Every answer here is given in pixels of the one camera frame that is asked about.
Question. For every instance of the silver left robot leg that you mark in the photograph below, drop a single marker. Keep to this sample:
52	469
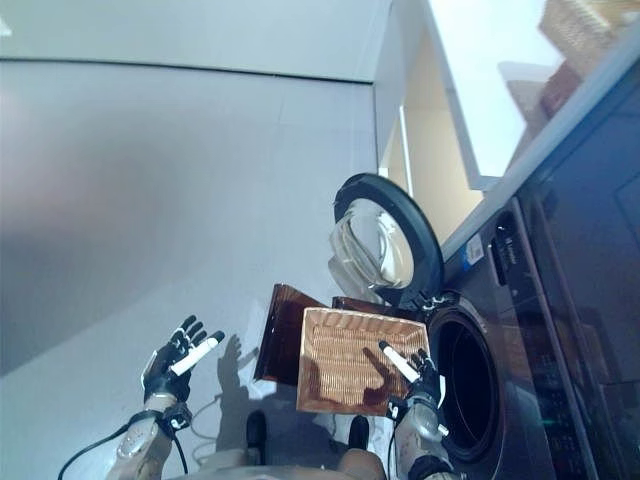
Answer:
230	457

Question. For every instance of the silver right robot leg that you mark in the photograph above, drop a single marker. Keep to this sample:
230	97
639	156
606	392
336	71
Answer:
360	462

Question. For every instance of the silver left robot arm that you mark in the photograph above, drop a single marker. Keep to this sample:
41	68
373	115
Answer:
145	440

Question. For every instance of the round glass washing machine door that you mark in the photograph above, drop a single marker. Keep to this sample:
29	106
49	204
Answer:
425	235

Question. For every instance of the black right robot foot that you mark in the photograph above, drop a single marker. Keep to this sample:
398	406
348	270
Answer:
358	432

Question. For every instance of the wicker basket with sloped sides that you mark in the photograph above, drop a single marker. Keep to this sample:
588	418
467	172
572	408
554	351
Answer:
580	25

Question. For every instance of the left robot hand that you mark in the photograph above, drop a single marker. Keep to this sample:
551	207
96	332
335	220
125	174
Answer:
165	375

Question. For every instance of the dark grey stacked dryer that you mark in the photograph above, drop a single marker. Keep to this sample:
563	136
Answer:
600	250

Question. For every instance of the white counter cabinet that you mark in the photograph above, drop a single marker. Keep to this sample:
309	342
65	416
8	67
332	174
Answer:
480	75

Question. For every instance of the silver robot leg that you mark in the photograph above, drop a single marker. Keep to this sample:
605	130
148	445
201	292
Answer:
230	457
360	462

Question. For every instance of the rectangular wicker basket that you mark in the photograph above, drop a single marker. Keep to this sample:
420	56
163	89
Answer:
340	360

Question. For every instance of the small blue label sticker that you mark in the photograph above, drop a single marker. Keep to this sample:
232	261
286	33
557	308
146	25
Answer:
472	255

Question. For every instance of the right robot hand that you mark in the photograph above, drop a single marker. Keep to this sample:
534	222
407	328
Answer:
425	387

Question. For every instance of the brown wooden stand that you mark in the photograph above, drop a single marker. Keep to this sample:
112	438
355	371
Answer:
280	340

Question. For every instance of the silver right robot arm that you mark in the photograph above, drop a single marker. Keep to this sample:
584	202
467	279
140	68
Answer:
420	435

